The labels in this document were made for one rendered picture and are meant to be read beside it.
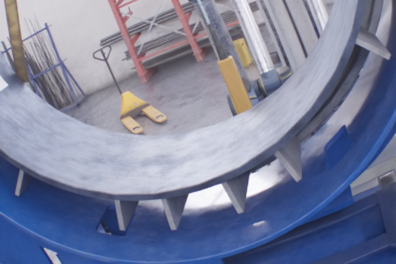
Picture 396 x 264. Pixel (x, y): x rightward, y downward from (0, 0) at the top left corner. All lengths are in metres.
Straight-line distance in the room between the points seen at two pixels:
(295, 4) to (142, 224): 2.13
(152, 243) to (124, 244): 0.13
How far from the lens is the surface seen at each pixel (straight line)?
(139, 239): 2.63
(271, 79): 3.57
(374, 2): 2.52
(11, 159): 2.53
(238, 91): 3.20
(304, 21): 4.24
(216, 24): 3.80
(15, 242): 2.70
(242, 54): 9.76
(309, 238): 3.00
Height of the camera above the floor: 2.09
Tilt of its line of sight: 13 degrees down
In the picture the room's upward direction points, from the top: 23 degrees counter-clockwise
